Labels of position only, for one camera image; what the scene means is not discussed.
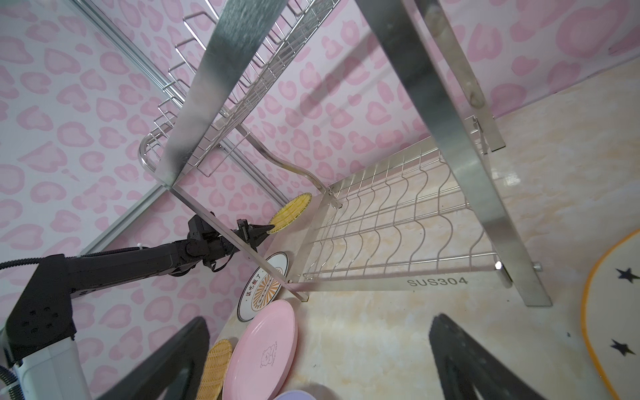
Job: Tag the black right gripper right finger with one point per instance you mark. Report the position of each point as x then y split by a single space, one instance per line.
466 370

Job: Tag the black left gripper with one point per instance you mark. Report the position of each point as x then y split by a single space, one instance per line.
252 234

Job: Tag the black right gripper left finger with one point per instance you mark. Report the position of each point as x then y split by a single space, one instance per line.
174 371

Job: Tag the green rimmed woven bamboo plate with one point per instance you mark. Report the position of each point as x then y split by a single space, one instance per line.
290 213

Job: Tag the white plate orange sunburst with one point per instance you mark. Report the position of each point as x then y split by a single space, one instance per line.
261 289

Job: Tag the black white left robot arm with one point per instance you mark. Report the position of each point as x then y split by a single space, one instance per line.
38 338

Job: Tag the stainless steel dish rack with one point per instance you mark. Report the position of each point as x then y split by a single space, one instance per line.
244 25

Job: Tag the brown woven bamboo plate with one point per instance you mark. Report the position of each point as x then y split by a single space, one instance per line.
215 369

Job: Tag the pink bear plate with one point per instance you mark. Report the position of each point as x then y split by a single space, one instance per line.
264 354

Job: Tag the purple bear plate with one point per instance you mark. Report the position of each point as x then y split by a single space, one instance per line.
295 395

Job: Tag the orange rimmed star plate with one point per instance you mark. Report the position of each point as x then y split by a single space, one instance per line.
610 318

